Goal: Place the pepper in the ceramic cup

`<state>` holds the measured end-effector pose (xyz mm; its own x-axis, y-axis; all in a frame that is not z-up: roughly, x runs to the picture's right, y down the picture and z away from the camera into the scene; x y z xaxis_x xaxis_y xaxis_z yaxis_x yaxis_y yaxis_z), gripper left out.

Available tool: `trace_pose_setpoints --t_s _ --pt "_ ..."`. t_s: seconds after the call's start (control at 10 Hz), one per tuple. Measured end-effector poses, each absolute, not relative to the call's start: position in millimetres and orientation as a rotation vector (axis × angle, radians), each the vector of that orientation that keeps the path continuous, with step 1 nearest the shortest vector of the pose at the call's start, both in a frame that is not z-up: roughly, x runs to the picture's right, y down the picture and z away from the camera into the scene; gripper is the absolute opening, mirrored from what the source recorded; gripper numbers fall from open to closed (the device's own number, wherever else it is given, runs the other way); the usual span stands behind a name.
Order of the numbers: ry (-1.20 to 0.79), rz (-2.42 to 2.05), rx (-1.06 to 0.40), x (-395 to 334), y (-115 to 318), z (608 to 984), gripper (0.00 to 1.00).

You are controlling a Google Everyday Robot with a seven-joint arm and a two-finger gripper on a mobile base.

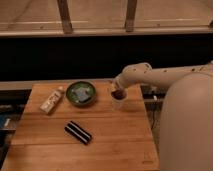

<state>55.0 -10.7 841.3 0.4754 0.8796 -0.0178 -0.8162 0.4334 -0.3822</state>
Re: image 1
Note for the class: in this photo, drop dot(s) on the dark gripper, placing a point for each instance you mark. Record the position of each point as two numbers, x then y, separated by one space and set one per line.
118 94

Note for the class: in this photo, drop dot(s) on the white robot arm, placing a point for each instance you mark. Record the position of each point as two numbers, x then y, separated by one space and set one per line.
159 77

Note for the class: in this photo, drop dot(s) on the white ceramic cup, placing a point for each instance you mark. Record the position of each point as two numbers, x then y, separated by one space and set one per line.
117 104

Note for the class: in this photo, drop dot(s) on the blue sponge in bowl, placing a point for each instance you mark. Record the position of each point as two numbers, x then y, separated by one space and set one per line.
81 94

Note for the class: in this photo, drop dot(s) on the green bowl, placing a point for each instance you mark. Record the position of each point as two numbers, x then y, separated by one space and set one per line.
72 98

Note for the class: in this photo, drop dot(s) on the black striped box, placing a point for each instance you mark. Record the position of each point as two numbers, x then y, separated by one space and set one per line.
79 133

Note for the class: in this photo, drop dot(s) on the white snack packet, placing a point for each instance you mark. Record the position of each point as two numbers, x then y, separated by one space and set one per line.
50 103

